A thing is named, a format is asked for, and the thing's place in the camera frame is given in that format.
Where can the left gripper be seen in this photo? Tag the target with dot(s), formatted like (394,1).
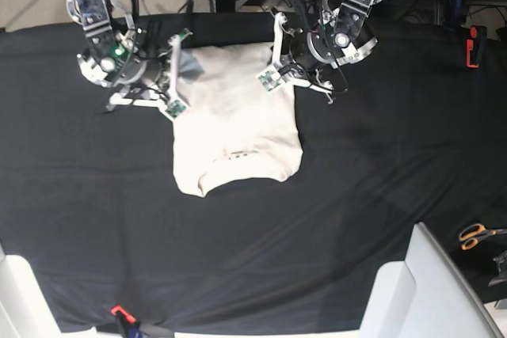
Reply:
(310,51)

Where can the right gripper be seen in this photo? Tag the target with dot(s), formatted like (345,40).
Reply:
(110,63)

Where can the white T-shirt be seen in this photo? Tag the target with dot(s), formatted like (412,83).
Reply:
(234,129)

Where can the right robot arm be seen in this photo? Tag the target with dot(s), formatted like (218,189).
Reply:
(112,18)

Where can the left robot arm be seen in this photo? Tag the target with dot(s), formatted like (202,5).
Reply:
(342,18)

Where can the black table cloth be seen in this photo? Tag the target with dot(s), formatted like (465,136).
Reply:
(89,199)

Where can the red black clamp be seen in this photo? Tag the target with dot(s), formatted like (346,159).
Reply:
(475,46)

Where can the orange black bottom clamp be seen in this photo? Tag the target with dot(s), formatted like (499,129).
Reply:
(130,327)

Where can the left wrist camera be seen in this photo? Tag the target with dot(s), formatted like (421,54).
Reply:
(270,79)

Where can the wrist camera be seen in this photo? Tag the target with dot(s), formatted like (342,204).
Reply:
(270,79)
(174,108)

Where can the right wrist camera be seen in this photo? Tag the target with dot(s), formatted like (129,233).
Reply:
(174,108)

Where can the orange handled scissors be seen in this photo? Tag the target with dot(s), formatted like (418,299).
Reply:
(471,236)

